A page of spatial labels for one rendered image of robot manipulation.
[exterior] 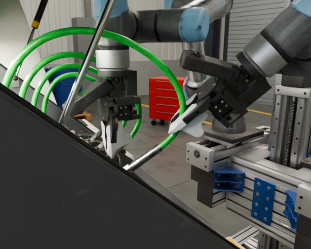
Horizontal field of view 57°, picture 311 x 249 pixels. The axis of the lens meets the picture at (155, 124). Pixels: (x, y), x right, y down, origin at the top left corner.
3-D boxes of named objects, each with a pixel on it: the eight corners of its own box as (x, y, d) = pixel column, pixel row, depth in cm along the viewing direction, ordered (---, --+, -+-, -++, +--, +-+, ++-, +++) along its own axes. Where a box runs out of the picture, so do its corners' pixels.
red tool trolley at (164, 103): (148, 125, 525) (148, 78, 503) (160, 120, 564) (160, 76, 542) (184, 130, 494) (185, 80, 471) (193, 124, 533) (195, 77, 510)
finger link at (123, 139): (134, 158, 70) (133, 121, 68) (111, 163, 67) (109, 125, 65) (129, 154, 73) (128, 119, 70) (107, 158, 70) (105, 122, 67)
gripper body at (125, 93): (141, 121, 68) (140, 69, 65) (106, 126, 64) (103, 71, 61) (128, 115, 74) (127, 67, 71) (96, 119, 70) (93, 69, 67)
